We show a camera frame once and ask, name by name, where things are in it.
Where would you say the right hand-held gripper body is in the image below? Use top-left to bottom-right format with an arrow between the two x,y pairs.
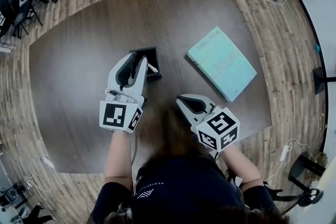
193,105 -> 240,153

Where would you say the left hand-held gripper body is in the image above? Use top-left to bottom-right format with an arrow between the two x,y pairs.
99,88 -> 148,134

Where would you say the black square pen holder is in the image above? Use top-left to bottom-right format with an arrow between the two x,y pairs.
129,46 -> 163,81

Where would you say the person's right forearm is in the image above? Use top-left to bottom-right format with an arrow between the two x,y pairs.
219,144 -> 264,193

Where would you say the person's left forearm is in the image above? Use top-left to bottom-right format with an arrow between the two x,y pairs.
103,131 -> 138,190

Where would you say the teal book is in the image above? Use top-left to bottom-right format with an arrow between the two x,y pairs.
186,26 -> 258,103

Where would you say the white power adapter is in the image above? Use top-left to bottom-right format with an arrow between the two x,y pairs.
279,142 -> 293,163

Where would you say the person's dark shirt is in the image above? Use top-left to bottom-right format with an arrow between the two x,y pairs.
88,153 -> 286,224

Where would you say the white power strip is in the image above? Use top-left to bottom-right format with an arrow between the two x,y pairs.
41,156 -> 55,169

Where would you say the black stool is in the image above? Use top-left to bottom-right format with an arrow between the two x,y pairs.
288,151 -> 327,187

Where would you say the black flat stand base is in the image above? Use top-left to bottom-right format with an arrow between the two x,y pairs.
312,66 -> 336,95

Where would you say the black floor device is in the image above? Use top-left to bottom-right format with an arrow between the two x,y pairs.
0,182 -> 27,211

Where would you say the white desk with black edge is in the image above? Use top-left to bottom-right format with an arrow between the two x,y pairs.
293,0 -> 336,161

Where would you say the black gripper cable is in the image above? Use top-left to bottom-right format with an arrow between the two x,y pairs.
213,151 -> 238,187

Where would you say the thin white floor cable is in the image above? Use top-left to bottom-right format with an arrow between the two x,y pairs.
23,137 -> 55,193

